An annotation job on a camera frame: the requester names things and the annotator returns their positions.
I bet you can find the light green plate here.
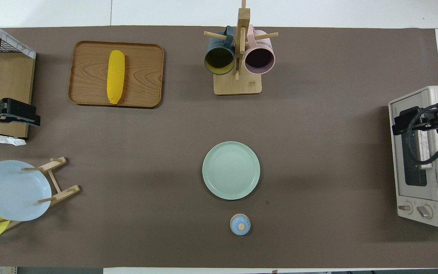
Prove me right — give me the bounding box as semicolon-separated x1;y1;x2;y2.
202;141;260;200

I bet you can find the wooden shelf with wire basket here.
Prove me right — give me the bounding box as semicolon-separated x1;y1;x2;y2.
0;15;37;146

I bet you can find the brown table mat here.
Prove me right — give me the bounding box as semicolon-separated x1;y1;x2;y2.
0;26;438;269

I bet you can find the wooden serving tray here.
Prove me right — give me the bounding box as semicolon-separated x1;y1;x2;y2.
68;41;165;109

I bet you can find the wooden mug tree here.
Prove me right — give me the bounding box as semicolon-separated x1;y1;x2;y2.
204;0;279;96

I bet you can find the dark blue mug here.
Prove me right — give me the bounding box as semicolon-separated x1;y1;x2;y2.
204;26;236;75

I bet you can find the wooden plate rack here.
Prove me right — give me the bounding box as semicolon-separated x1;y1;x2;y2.
0;156;81;231

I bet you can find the light blue plate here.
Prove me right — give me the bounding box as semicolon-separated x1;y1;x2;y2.
0;160;52;222

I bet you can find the small blue wooden-knob lid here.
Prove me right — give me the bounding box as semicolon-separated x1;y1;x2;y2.
230;213;251;236

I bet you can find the pink mug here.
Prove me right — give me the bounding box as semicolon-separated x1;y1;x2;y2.
244;25;276;75

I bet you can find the yellow corn cob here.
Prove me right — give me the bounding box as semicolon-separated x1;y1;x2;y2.
107;50;125;105

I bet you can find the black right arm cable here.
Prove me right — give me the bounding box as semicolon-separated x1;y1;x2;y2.
406;104;438;165

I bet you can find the toaster oven glass door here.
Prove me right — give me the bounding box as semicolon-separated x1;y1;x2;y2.
389;89;438;202

